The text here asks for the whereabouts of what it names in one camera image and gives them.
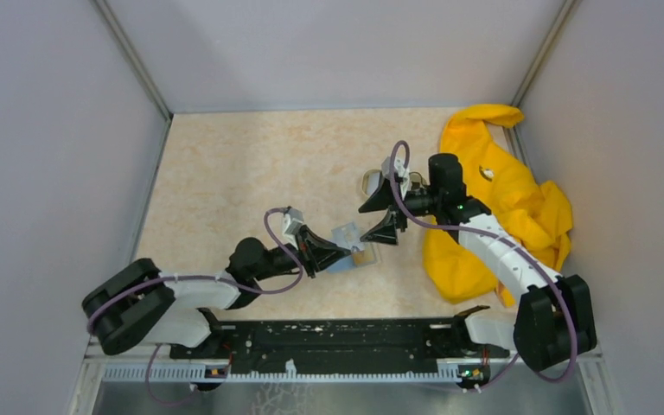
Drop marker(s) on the yellow cloth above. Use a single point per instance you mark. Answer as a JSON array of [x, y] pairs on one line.
[[539, 216]]

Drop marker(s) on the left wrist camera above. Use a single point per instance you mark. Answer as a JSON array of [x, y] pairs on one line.
[[292, 221]]

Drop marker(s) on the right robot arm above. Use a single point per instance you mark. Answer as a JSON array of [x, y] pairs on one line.
[[553, 321]]

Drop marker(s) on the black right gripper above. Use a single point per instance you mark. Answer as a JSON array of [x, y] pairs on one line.
[[386, 230]]

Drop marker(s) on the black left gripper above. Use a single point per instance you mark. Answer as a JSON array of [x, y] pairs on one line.
[[310, 248]]

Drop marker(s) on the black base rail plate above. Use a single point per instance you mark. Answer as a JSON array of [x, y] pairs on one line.
[[361, 348]]

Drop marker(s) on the beige oval card tray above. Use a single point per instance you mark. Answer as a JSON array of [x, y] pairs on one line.
[[416, 180]]

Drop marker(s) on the beige card holder wallet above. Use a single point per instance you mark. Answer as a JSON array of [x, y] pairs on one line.
[[347, 236]]

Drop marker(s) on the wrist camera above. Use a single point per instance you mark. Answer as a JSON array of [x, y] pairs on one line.
[[292, 221], [396, 168]]

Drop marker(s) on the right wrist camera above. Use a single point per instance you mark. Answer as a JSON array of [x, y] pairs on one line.
[[396, 168]]

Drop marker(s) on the gold credit card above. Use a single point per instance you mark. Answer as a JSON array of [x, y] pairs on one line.
[[364, 257]]

